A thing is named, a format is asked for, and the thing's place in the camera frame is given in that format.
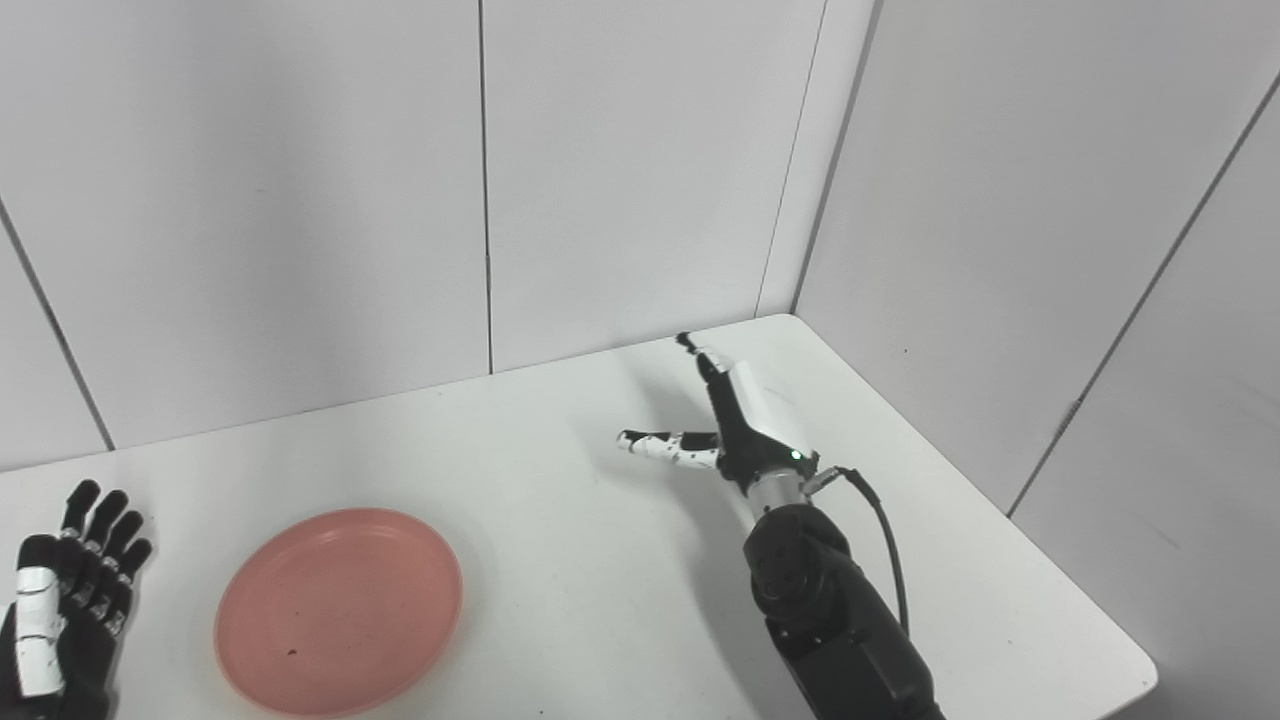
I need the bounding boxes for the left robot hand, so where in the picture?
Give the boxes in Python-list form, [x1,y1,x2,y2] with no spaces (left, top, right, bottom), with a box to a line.
[0,480,154,720]

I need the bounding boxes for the pink plate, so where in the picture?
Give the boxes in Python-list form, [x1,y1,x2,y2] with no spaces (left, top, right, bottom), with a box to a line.
[214,508,464,718]

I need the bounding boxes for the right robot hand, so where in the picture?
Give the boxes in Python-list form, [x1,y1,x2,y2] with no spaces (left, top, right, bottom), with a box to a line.
[617,332,819,493]

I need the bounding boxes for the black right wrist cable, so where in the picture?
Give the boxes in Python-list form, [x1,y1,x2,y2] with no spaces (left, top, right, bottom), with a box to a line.
[805,466,910,637]

